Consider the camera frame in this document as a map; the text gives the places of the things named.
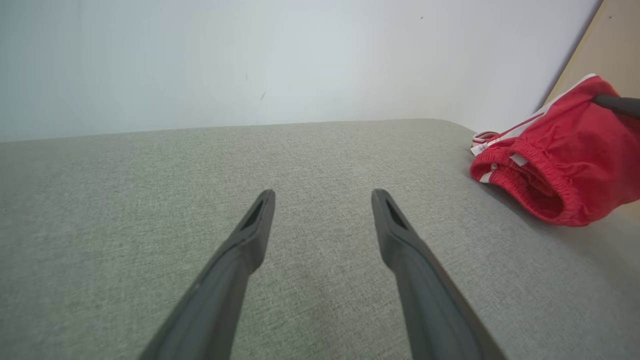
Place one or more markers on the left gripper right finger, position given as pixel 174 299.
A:
pixel 430 300

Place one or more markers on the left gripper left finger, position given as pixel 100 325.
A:
pixel 220 295

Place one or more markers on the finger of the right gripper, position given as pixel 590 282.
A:
pixel 622 105

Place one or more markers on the red shorts white side stripe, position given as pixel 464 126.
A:
pixel 575 150

